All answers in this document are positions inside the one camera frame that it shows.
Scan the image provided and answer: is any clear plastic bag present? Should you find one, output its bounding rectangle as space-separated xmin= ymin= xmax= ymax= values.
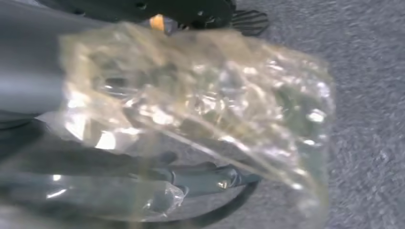
xmin=36 ymin=20 xmax=337 ymax=229

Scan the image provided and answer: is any black cable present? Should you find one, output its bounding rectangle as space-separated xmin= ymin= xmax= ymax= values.
xmin=145 ymin=180 xmax=261 ymax=229

